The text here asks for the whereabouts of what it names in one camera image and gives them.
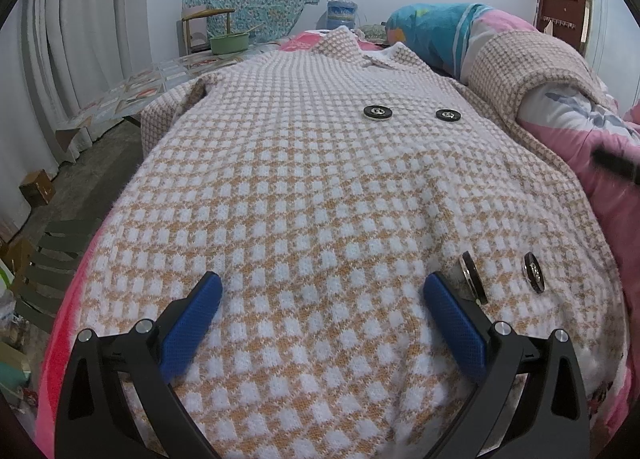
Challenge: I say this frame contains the checkered knit coat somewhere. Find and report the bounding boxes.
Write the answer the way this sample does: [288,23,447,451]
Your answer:
[62,26,632,459]

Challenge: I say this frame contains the green slatted chair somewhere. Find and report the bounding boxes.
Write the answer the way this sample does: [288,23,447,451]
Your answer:
[15,219,101,335]

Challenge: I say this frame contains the pink blue rolled quilt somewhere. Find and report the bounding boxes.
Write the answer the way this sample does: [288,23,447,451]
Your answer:
[385,3,640,250]

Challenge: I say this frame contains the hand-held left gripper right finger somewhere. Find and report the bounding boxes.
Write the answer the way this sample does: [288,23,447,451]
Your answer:
[423,272,591,459]

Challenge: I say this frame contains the blue plastic container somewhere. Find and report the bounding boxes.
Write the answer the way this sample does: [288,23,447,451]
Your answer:
[326,0,359,32]

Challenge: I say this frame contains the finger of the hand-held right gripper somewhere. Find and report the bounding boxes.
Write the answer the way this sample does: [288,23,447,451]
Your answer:
[590,146,640,187]

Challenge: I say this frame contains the white curtain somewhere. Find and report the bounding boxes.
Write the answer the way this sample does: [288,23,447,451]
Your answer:
[0,0,151,220]

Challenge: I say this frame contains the green basin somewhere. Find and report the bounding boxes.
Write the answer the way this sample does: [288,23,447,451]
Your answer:
[209,32,251,56]

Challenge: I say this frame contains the patterned cushion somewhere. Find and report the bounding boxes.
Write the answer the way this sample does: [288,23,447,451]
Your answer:
[357,24,396,44]

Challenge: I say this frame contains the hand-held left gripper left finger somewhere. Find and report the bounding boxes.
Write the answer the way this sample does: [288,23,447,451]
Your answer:
[56,271,223,459]

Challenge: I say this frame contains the wooden chair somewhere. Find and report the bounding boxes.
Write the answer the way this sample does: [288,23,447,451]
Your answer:
[180,9,236,57]

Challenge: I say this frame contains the cardboard box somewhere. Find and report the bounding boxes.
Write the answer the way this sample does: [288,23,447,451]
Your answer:
[19,170,57,207]

